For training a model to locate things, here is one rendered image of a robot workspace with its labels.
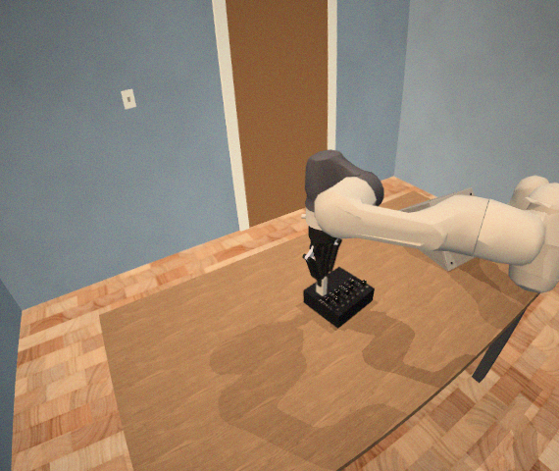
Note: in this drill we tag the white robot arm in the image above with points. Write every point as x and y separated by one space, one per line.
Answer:
513 233

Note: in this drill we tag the black lighting desk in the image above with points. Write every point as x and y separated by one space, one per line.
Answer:
344 299

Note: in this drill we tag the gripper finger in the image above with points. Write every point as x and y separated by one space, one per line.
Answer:
314 264
333 249

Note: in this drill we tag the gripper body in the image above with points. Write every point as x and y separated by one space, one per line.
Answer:
318 240

